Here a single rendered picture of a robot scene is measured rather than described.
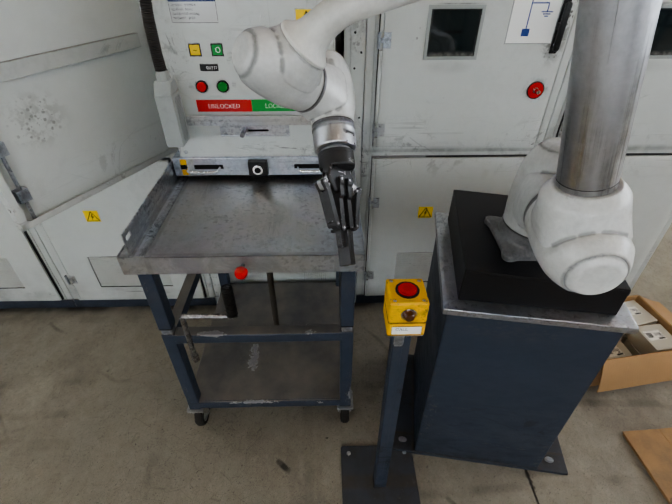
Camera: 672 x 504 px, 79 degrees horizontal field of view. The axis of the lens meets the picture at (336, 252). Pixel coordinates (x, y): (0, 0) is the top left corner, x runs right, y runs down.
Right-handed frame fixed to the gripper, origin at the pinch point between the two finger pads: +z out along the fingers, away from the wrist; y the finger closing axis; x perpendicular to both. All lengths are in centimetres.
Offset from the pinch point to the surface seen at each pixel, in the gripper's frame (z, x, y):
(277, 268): 0.3, 27.9, 6.2
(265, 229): -11.2, 33.6, 8.1
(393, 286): 8.5, -4.4, 9.1
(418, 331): 18.4, -6.4, 13.6
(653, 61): -60, -54, 109
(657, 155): -34, -50, 139
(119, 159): -44, 84, -9
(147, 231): -14, 57, -13
